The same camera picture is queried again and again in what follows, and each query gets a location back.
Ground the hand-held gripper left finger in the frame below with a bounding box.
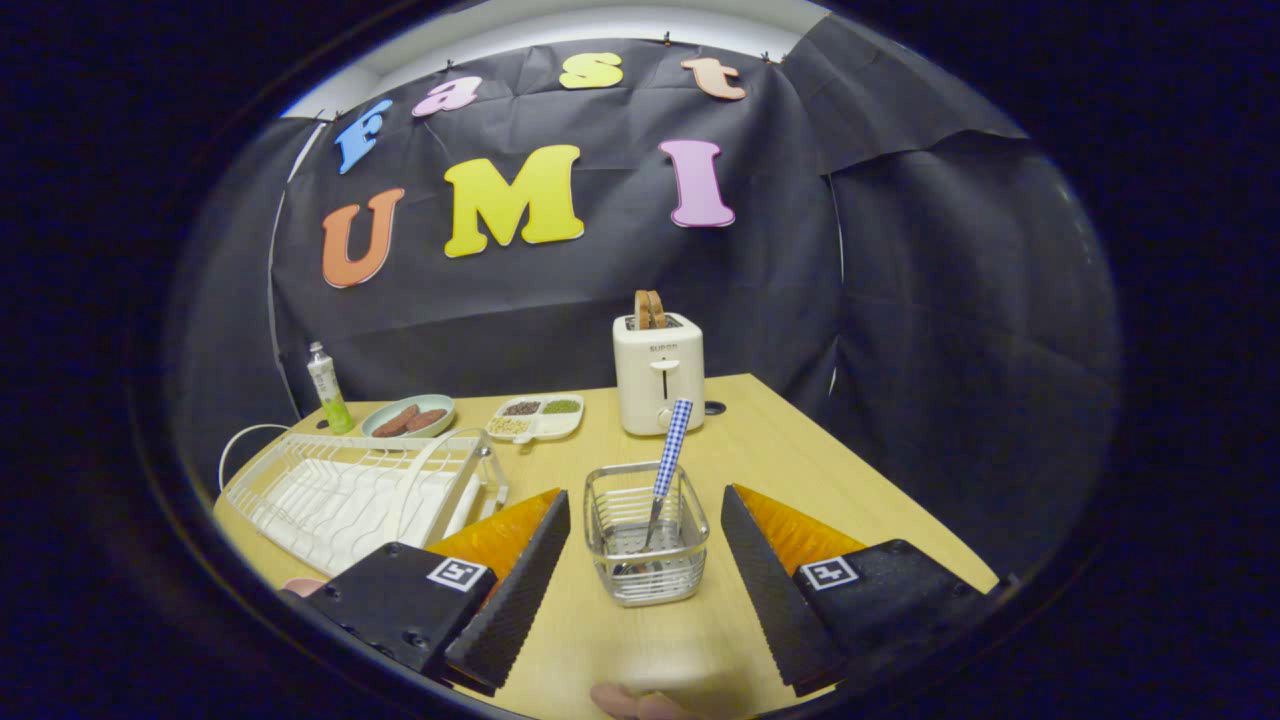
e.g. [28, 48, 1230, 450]
[280, 488, 571, 698]

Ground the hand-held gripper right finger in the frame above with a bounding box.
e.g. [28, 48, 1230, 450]
[720, 484, 1001, 698]

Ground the metal wire basket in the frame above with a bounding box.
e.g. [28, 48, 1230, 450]
[583, 461, 711, 608]

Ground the blue checkered handle spoon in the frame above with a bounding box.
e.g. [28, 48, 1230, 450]
[612, 399, 694, 576]

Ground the white dish rack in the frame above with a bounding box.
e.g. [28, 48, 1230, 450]
[218, 424, 509, 579]

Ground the green dish soap bottle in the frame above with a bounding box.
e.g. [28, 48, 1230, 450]
[306, 341, 355, 436]

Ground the white sectioned bean tray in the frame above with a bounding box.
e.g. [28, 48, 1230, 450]
[485, 393, 585, 444]

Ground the light green bowl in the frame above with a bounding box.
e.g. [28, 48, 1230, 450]
[361, 394, 457, 439]

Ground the white toaster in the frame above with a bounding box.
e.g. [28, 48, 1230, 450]
[613, 312, 706, 437]

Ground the black backdrop cloth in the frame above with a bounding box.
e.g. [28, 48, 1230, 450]
[165, 15, 1121, 581]

